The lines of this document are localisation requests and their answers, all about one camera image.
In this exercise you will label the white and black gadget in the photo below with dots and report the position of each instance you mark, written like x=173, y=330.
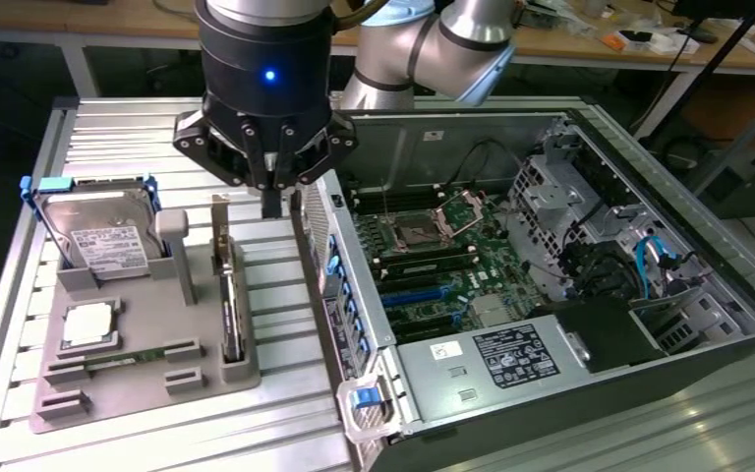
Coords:
x=645, y=41

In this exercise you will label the silver chipset heat sink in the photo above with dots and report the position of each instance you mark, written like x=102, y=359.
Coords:
x=492, y=311

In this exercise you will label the blue expansion slot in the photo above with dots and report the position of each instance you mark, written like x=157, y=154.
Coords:
x=420, y=298

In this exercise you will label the hard disk in blue bracket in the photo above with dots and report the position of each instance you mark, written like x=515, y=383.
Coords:
x=101, y=231

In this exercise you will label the black tripod pole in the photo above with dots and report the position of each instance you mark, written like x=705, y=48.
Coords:
x=733, y=37

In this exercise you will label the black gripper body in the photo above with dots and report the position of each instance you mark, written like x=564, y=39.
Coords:
x=265, y=49

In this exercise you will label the silver disk bay cage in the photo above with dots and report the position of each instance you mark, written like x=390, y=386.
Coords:
x=541, y=196

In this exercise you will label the case latch with blue tab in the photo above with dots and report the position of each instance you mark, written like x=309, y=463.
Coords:
x=364, y=398

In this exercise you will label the green motherboard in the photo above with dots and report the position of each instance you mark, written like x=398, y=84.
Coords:
x=481, y=260

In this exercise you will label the metal socket cover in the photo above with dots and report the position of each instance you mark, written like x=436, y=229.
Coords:
x=437, y=214

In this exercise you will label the wooden desk white legs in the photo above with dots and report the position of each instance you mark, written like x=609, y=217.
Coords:
x=35, y=17

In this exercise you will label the black plastic air shroud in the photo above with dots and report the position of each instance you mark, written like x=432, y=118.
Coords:
x=600, y=334

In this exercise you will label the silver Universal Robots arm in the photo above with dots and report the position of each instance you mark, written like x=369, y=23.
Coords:
x=402, y=49

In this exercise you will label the installed dark RAM stick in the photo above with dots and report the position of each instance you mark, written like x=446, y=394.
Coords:
x=429, y=268

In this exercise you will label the green RAM stick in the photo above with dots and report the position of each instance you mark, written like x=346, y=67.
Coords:
x=127, y=356

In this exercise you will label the CPU socket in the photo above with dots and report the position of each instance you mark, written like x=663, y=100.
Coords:
x=413, y=233

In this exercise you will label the thin locking lever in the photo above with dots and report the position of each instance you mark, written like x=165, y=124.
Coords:
x=385, y=206

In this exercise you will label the silver power supply unit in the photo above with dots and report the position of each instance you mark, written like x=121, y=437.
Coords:
x=449, y=388

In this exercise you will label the open black PC case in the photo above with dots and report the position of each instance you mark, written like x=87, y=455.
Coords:
x=548, y=133

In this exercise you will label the grey parts rack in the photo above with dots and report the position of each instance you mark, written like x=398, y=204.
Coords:
x=147, y=319

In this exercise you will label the CPU with silver lid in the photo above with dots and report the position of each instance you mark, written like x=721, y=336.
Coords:
x=89, y=324

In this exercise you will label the Nvidia graphics card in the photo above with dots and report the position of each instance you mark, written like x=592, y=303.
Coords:
x=228, y=314

